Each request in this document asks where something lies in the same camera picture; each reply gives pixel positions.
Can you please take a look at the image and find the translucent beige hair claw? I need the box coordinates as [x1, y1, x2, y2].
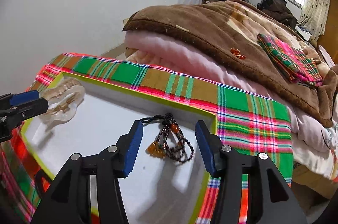
[39, 78, 85, 124]

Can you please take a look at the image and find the dark beaded amber bracelet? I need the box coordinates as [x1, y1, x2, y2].
[140, 112, 195, 164]

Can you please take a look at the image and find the pink white quilt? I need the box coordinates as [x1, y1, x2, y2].
[124, 29, 338, 182]

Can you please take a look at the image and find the plaid red green cloth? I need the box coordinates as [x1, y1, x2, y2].
[1, 53, 293, 223]

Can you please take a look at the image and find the yellow white shallow box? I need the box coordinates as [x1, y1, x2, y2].
[21, 73, 216, 223]

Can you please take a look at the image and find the folded plaid cloth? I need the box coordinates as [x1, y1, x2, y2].
[257, 33, 323, 87]

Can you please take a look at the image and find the wooden wardrobe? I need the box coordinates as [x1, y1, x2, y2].
[318, 0, 338, 64]

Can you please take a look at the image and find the brown fleece blanket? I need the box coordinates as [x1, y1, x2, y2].
[123, 0, 337, 127]

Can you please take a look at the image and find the patterned curtain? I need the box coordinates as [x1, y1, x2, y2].
[298, 0, 331, 41]

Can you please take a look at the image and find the dark clothes pile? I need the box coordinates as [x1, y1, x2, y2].
[257, 0, 297, 30]

